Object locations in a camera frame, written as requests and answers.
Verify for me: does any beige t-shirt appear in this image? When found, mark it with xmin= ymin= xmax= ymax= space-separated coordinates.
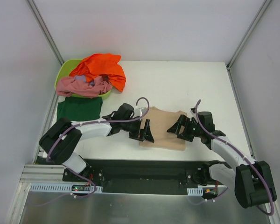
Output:
xmin=139 ymin=106 xmax=186 ymax=151

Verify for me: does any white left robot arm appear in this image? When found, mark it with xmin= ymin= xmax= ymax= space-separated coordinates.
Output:
xmin=39 ymin=103 xmax=154 ymax=182

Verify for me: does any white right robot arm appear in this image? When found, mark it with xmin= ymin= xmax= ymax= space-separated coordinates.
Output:
xmin=167 ymin=112 xmax=277 ymax=208

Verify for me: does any folded dark green t-shirt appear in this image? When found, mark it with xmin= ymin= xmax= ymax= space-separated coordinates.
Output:
xmin=56 ymin=97 xmax=103 ymax=121

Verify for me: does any orange t-shirt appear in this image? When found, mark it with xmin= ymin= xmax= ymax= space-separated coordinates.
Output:
xmin=69 ymin=53 xmax=126 ymax=92

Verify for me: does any lavender t-shirt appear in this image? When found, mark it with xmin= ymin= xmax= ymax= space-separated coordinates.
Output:
xmin=74 ymin=75 xmax=94 ymax=86

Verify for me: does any pink red t-shirt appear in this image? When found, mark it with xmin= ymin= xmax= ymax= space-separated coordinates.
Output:
xmin=56 ymin=76 xmax=112 ymax=98

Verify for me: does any lime green plastic basket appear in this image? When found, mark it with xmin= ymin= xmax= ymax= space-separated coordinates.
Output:
xmin=54 ymin=59 xmax=111 ymax=100

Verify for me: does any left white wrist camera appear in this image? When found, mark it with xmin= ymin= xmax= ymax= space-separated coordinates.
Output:
xmin=134 ymin=106 xmax=149 ymax=119

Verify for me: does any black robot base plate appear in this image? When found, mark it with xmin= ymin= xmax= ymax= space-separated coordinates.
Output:
xmin=35 ymin=156 xmax=228 ymax=194

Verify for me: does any right aluminium table rail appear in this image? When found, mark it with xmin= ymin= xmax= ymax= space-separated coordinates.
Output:
xmin=226 ymin=66 xmax=255 ymax=158

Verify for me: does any right white cable duct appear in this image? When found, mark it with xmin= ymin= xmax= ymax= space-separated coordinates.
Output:
xmin=187 ymin=187 xmax=203 ymax=196

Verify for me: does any white cable duct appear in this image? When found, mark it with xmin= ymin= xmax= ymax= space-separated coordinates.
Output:
xmin=30 ymin=183 xmax=103 ymax=194
xmin=187 ymin=187 xmax=203 ymax=196

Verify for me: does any right aluminium frame post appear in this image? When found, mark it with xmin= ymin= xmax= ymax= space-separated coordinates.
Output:
xmin=226 ymin=0 xmax=273 ymax=70

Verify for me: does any aluminium frame post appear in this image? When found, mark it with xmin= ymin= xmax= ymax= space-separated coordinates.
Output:
xmin=26 ymin=0 xmax=64 ymax=65
xmin=226 ymin=0 xmax=273 ymax=70

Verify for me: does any front aluminium cross rail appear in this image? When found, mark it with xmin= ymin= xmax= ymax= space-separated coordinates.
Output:
xmin=20 ymin=163 xmax=66 ymax=184

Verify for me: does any left white cable duct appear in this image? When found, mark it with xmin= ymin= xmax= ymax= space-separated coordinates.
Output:
xmin=30 ymin=183 xmax=103 ymax=194

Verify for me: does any left aluminium frame post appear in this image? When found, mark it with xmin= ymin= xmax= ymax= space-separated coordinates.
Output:
xmin=26 ymin=0 xmax=64 ymax=65

